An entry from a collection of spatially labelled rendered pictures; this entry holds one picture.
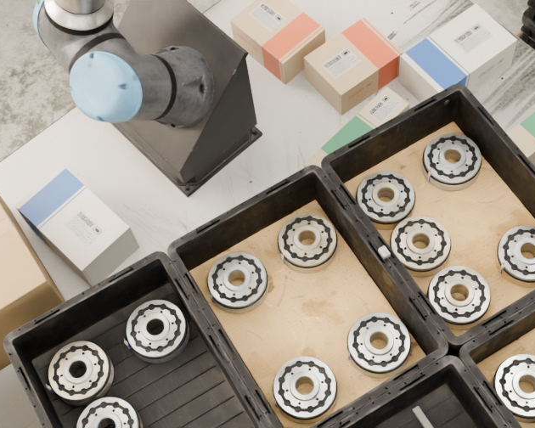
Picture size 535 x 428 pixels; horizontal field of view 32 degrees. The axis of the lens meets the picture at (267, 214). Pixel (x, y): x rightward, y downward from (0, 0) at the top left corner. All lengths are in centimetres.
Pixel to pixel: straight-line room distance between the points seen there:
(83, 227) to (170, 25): 41
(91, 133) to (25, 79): 105
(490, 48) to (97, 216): 83
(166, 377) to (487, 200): 64
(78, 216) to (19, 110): 120
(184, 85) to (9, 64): 145
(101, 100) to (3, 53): 153
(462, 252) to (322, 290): 25
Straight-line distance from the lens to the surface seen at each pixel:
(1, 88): 303
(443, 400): 157
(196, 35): 175
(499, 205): 171
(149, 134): 183
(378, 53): 194
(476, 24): 197
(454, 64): 191
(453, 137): 174
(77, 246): 177
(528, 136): 180
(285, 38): 196
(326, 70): 191
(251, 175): 188
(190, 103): 170
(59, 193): 184
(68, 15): 163
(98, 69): 160
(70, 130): 201
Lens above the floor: 233
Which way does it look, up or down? 63 degrees down
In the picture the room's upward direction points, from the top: 11 degrees counter-clockwise
